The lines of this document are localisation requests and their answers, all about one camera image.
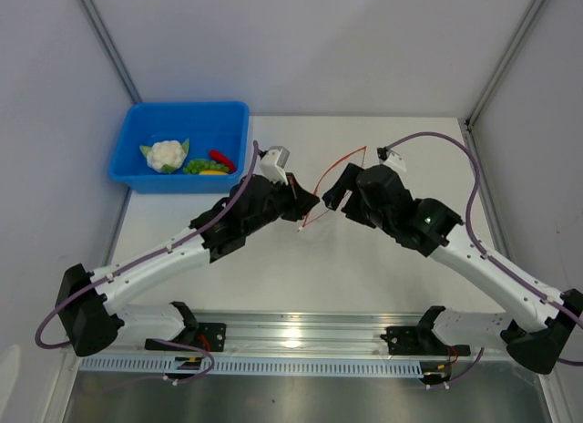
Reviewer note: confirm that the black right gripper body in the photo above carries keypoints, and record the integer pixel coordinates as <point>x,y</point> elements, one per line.
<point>356,208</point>

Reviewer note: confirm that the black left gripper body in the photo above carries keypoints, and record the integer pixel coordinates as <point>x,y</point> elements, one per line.
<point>286,201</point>

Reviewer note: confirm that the clear zip bag orange zipper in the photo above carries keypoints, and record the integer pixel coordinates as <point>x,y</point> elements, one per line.
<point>320,222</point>

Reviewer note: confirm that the red chili pepper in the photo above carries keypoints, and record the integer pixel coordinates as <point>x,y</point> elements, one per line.
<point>224,160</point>

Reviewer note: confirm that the white cauliflower with green leaves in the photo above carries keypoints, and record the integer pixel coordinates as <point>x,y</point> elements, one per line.
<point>165,156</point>

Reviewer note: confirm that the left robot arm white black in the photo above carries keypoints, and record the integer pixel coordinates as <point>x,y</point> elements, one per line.
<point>95,307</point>

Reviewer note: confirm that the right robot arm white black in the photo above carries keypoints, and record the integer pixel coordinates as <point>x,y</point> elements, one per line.
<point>536,321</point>

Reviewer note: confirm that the yellow lemon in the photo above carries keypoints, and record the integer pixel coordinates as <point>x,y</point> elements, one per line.
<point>213,173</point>

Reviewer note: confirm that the green grape bunch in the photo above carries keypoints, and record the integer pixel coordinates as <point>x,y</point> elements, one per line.
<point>193,167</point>

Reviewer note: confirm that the blue plastic bin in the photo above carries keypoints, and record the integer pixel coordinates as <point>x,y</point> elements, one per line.
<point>221,126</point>

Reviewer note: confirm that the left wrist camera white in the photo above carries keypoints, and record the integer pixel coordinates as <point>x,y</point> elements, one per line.
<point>272,164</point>

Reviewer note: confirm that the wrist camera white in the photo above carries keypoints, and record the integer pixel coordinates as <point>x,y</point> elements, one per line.
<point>391,159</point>
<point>272,164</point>

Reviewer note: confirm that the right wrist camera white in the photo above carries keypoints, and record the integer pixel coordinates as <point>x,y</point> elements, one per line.
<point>391,159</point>

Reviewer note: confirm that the aluminium mounting rail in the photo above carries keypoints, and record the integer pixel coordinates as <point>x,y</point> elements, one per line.
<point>307,335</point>

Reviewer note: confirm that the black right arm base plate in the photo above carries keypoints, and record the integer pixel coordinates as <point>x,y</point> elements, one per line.
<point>407,341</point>

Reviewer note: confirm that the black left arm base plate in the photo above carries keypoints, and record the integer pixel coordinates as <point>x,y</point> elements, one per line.
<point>209,336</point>

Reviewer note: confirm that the right aluminium frame post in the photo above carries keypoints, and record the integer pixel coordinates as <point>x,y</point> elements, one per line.
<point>525,27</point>

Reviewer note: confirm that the aluminium frame post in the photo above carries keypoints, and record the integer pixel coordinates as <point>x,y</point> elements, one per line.
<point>106,41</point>
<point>525,27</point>

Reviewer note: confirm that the slotted grey cable duct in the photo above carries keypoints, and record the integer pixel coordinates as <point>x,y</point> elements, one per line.
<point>255,366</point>

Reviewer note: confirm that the left aluminium frame post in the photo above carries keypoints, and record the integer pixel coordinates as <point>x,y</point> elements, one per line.
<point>106,41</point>

